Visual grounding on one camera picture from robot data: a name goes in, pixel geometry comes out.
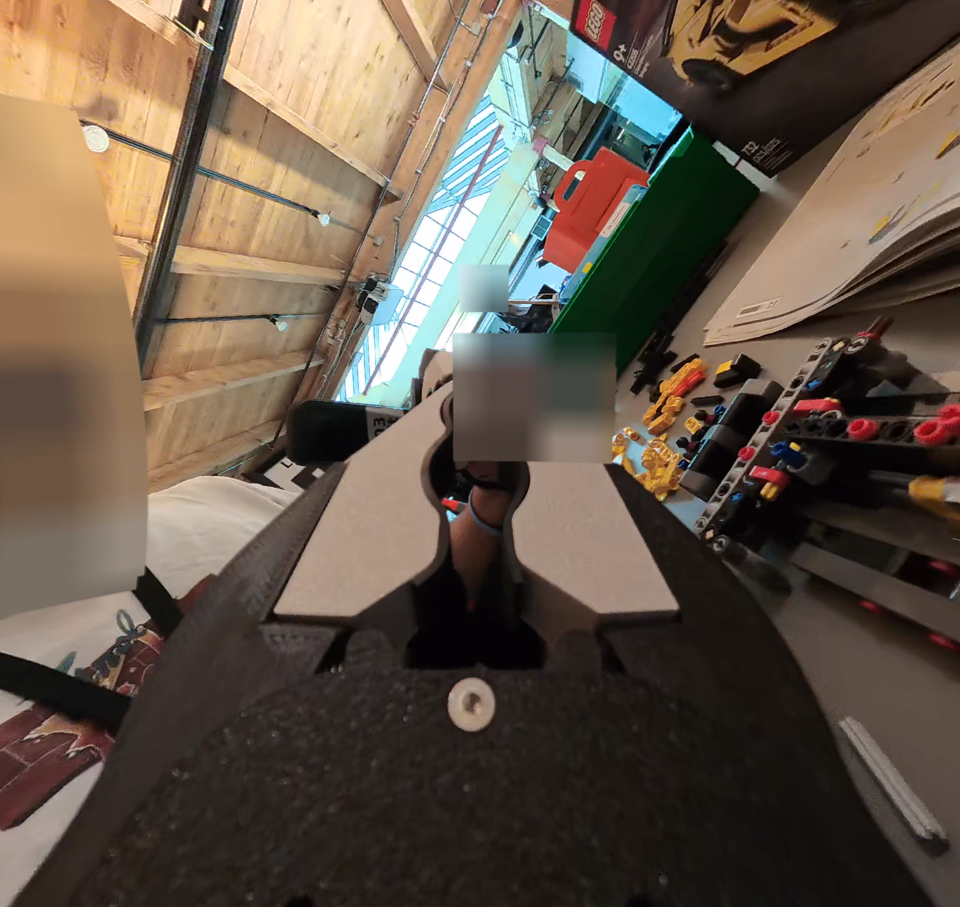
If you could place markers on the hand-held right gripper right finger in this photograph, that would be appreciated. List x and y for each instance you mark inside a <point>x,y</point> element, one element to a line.
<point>600,547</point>

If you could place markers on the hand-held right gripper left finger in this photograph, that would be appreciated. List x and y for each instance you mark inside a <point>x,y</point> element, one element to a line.
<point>352,539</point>

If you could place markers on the pile of yellow lego pieces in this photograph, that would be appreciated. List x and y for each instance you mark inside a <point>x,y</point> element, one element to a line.
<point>660,464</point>

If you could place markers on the lego car chassis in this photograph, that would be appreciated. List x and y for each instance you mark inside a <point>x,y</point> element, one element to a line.
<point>825,457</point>

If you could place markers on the grey lego axle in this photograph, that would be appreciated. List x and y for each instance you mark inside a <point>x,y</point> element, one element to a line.
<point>889,776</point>

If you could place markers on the white instruction booklet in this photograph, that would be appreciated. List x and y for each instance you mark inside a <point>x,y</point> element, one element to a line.
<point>825,232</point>

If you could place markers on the person's left forearm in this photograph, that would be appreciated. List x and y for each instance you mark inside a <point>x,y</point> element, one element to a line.
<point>476,554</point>

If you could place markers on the red lego connector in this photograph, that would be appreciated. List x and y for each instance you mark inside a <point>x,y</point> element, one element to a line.
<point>688,377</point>

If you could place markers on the black yellow lego connector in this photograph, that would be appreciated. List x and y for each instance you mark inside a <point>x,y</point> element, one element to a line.
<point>739,371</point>

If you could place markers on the lego set box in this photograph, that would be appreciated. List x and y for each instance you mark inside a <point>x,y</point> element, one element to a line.
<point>675,97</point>

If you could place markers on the blue wristband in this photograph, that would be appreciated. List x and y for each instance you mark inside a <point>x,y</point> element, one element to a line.
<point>487,526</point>

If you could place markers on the white ceiling device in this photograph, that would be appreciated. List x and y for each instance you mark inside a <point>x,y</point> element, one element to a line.
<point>379,298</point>

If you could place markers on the white cloth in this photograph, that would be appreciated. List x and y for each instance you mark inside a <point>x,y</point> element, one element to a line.
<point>210,524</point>

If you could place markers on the green plastic bin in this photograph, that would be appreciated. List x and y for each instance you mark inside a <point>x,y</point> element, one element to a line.
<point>660,232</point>

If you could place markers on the black steel ceiling beam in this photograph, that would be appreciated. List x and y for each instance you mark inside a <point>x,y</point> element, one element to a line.
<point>195,134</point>

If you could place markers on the light blue wrapped package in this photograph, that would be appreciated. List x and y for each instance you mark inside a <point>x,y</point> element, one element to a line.
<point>634,198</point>

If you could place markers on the black lego frame piece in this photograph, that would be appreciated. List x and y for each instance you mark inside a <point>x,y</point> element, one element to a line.
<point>675,314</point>

